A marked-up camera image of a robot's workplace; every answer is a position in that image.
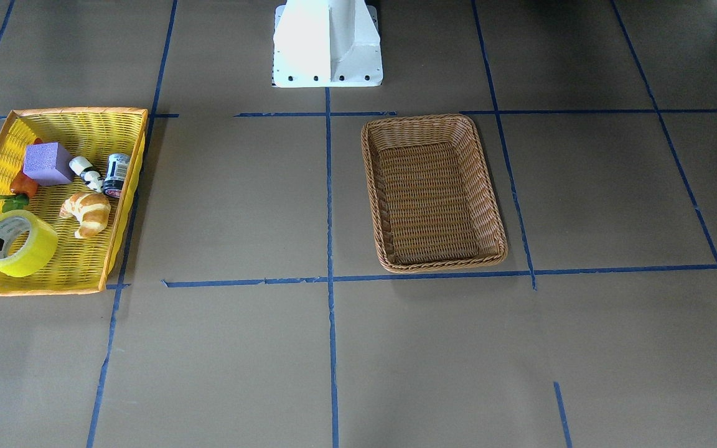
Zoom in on panda figurine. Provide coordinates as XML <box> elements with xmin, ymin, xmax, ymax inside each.
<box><xmin>68</xmin><ymin>156</ymin><xmax>105</xmax><ymax>194</ymax></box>

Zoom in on purple foam cube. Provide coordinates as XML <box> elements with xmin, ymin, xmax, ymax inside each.
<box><xmin>22</xmin><ymin>142</ymin><xmax>76</xmax><ymax>187</ymax></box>

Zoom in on toy croissant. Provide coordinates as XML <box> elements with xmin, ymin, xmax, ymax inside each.
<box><xmin>58</xmin><ymin>191</ymin><xmax>111</xmax><ymax>240</ymax></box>

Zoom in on small black can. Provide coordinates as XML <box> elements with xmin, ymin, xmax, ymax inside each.
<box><xmin>102</xmin><ymin>153</ymin><xmax>131</xmax><ymax>198</ymax></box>

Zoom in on yellow woven basket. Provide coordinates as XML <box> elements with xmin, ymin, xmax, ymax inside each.
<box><xmin>0</xmin><ymin>107</ymin><xmax>149</xmax><ymax>297</ymax></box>

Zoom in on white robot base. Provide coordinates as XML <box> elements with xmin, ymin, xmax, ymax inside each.
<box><xmin>271</xmin><ymin>1</ymin><xmax>384</xmax><ymax>88</ymax></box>

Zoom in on brown wicker basket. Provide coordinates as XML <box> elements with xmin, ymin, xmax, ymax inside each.
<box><xmin>360</xmin><ymin>114</ymin><xmax>508</xmax><ymax>273</ymax></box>

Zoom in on yellow tape roll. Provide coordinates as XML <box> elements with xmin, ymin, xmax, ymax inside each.
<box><xmin>0</xmin><ymin>210</ymin><xmax>58</xmax><ymax>278</ymax></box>

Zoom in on orange toy carrot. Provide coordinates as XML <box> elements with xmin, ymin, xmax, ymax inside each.
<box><xmin>0</xmin><ymin>159</ymin><xmax>40</xmax><ymax>213</ymax></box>

